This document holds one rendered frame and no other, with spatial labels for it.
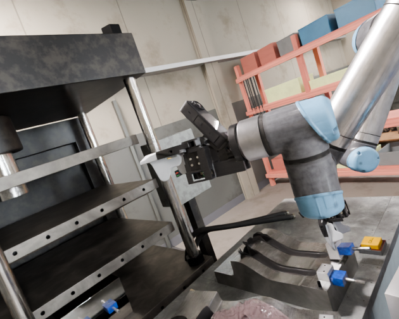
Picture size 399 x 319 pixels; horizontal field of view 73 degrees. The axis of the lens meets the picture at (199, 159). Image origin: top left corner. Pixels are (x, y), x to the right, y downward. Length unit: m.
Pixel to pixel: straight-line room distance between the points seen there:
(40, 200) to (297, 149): 1.80
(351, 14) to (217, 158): 3.41
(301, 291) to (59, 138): 1.68
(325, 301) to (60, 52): 1.30
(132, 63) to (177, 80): 2.81
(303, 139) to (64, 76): 1.01
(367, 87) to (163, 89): 3.59
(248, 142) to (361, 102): 0.22
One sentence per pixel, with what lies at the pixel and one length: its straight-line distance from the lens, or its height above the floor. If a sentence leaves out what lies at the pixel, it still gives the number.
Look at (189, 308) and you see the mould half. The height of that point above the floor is 0.91.
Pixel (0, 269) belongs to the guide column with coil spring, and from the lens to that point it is 1.19.
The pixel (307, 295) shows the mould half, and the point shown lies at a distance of 1.04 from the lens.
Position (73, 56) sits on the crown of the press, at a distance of 1.30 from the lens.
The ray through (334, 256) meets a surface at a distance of 1.10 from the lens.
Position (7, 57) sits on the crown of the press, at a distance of 1.23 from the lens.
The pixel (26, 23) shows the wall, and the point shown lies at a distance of 3.74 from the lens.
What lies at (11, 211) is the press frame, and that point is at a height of 1.35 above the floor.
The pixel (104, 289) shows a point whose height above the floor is 0.95.
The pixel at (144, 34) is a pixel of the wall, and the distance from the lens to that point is 4.21.
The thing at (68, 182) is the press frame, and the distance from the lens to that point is 2.10.
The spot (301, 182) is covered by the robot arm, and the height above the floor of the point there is 1.35.
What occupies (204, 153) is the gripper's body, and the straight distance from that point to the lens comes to 0.49.
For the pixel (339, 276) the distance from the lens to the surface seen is 1.02.
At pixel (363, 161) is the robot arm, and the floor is 1.24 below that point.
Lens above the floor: 1.50
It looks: 8 degrees down
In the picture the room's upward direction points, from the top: 19 degrees counter-clockwise
